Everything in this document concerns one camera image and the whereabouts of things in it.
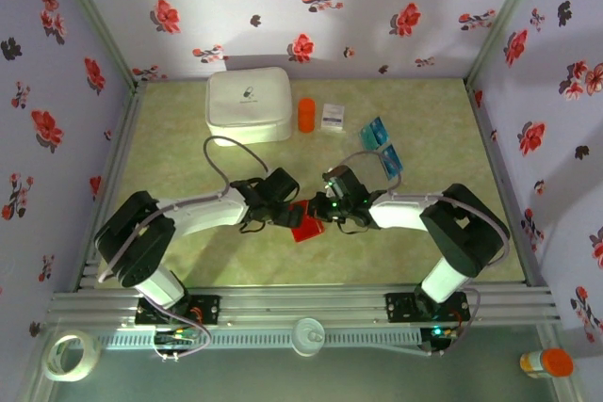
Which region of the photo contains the red and white packet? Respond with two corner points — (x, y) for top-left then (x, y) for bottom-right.
(289, 199), (326, 244)

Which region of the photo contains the small white packet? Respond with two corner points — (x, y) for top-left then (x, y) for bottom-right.
(320, 102), (347, 134)

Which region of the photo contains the orange pill bottle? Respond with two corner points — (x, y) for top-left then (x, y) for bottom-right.
(298, 97), (316, 134)

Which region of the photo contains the white medicine pouch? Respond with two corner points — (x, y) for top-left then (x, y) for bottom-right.
(204, 66), (293, 147)

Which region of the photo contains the clear round plastic lid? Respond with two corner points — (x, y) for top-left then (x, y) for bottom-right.
(290, 316), (326, 357)

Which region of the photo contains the orange-capped pill bottle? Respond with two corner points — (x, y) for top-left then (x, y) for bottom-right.
(519, 347), (575, 379)

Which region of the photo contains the clear tape roll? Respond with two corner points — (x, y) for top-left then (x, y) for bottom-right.
(41, 333), (101, 383)

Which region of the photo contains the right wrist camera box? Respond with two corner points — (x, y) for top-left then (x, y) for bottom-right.
(322, 165), (365, 201)

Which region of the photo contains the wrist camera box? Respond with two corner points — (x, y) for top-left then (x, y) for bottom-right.
(261, 167), (302, 205)
(322, 165), (365, 201)

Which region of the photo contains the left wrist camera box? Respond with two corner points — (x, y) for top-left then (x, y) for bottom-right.
(261, 167), (302, 205)

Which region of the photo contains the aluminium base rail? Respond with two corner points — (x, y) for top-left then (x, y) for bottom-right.
(45, 282), (562, 328)

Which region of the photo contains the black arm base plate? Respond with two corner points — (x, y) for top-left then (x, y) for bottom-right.
(384, 292), (470, 327)
(135, 295), (222, 327)

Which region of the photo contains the white slotted cable duct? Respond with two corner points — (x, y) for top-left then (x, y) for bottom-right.
(96, 329), (423, 350)

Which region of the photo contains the aluminium side rail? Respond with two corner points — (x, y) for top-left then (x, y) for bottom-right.
(464, 79), (550, 288)
(70, 81), (150, 293)

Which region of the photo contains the grey right arm cable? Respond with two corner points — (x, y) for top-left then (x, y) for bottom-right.
(329, 150), (513, 359)

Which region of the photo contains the aluminium frame post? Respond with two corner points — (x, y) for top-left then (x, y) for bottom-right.
(464, 0), (553, 88)
(45, 0), (148, 92)

